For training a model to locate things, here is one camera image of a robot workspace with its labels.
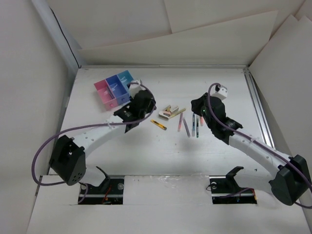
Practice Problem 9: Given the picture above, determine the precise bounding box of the purple highlighter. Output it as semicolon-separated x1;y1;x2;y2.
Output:
183;117;191;138

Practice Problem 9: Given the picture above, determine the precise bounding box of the pink highlighter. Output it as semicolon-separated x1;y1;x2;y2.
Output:
177;113;183;132

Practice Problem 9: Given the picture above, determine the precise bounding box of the yellow utility knife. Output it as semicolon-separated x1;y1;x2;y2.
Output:
151;119;167;131

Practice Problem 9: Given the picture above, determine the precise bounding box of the white sleeved eraser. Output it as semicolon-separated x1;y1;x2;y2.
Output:
170;106;179;114

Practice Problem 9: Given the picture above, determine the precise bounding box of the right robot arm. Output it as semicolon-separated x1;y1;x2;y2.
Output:
191;93;312;206

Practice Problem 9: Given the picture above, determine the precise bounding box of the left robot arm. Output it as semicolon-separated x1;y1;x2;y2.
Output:
49;90;156;194

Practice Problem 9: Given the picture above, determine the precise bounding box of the green gel pen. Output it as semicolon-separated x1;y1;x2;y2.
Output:
196;115;199;138

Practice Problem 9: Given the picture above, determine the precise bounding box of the blue gel pen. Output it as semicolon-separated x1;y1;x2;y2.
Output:
192;113;195;137

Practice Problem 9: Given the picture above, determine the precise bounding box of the light blue container bin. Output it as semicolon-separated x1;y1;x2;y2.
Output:
117;70;134;86

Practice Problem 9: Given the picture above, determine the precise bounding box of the dark blue container bin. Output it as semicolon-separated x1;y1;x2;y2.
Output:
106;75;130;105

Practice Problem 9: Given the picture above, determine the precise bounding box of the pink container bin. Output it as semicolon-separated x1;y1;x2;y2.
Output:
94;79;118;111

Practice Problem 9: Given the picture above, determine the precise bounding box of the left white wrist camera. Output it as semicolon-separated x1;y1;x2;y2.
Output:
127;79;142;98

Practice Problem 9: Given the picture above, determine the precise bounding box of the right aluminium rail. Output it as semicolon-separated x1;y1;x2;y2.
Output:
243;68;275;148

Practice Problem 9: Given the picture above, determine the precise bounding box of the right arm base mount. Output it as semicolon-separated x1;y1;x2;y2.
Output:
206;166;257;205

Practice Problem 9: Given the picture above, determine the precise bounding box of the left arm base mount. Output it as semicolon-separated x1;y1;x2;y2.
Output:
78;167;125;205

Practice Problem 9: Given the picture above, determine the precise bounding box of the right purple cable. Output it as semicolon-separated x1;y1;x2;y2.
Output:
207;82;312;209

